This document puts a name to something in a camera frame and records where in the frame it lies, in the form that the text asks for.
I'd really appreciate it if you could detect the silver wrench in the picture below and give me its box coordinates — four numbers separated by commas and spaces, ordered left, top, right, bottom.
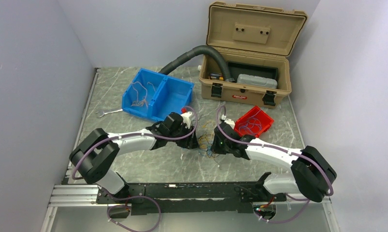
95, 108, 123, 118

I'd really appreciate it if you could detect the tan tool case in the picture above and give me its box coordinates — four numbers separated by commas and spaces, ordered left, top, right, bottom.
199, 1, 308, 108

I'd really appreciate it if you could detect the black tray in case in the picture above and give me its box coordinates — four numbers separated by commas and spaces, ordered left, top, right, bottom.
227, 61, 279, 81

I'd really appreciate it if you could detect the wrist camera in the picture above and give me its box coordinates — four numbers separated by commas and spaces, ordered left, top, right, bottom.
180, 108, 194, 129
221, 115, 235, 129

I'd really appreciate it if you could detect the red storage bin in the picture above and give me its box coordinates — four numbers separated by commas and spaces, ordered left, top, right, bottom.
234, 106, 274, 138

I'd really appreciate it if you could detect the yellow black device in case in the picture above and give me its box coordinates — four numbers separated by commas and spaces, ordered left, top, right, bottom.
209, 73, 224, 80

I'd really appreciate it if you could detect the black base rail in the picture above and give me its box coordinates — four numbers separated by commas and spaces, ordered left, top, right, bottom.
96, 182, 286, 216

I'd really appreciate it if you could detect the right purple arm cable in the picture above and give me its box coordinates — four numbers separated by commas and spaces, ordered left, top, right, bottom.
215, 105, 334, 224

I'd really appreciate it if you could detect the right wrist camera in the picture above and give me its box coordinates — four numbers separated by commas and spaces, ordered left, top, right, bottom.
221, 115, 235, 129

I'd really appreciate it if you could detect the grey plastic organiser box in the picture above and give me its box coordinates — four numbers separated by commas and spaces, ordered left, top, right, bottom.
237, 74, 278, 89

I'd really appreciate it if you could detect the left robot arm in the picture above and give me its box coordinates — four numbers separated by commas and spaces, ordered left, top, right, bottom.
69, 110, 198, 203

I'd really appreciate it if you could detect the black cable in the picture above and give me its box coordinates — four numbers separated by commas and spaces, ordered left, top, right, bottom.
198, 137, 222, 170

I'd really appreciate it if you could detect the grey corrugated hose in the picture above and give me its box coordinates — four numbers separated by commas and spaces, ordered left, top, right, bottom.
158, 44, 236, 83

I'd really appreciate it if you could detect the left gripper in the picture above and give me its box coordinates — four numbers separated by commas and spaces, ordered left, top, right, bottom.
168, 123, 200, 149

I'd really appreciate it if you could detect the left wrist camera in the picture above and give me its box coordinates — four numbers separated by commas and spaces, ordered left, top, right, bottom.
180, 108, 194, 129

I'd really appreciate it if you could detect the blue double storage bin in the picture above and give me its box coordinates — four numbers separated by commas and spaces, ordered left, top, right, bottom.
121, 68, 194, 122

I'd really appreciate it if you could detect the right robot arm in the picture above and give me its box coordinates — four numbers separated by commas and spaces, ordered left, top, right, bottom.
212, 122, 337, 203

